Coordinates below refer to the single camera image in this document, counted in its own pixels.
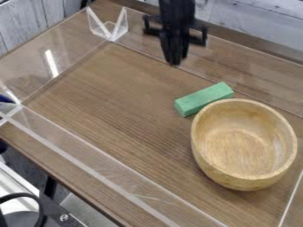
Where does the green foam block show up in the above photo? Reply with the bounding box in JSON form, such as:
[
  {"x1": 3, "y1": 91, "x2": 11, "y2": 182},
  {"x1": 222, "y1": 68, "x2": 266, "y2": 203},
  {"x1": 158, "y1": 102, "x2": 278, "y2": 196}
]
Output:
[{"x1": 174, "y1": 82, "x2": 234, "y2": 117}]

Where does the blue object at left edge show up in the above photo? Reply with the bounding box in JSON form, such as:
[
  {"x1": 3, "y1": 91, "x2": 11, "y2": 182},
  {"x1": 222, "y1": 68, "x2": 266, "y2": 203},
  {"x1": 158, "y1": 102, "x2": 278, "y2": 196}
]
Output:
[{"x1": 0, "y1": 94, "x2": 15, "y2": 103}]

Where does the black table leg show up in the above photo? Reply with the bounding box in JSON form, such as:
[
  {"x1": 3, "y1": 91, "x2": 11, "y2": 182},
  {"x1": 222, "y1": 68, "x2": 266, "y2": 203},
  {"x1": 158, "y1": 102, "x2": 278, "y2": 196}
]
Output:
[{"x1": 44, "y1": 176, "x2": 57, "y2": 199}]

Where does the black cable loop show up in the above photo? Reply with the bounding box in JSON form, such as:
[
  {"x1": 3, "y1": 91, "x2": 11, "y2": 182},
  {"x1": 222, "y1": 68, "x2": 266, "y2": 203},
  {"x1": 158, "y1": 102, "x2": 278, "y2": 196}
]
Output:
[{"x1": 0, "y1": 192, "x2": 48, "y2": 227}]

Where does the brown wooden bowl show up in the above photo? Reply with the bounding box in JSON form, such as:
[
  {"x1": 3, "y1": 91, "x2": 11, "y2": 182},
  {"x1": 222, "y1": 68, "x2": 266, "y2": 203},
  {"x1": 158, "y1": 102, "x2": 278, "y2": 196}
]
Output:
[{"x1": 191, "y1": 98, "x2": 298, "y2": 192}]

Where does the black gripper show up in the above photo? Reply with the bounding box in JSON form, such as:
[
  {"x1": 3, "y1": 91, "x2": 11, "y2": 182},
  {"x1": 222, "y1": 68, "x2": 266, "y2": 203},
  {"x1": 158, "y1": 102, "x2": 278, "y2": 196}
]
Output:
[{"x1": 142, "y1": 0, "x2": 208, "y2": 66}]

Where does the clear acrylic corner bracket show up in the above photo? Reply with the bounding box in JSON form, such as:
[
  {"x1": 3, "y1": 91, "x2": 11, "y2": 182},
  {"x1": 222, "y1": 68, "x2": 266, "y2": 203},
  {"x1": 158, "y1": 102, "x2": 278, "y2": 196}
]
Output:
[{"x1": 85, "y1": 7, "x2": 128, "y2": 42}]

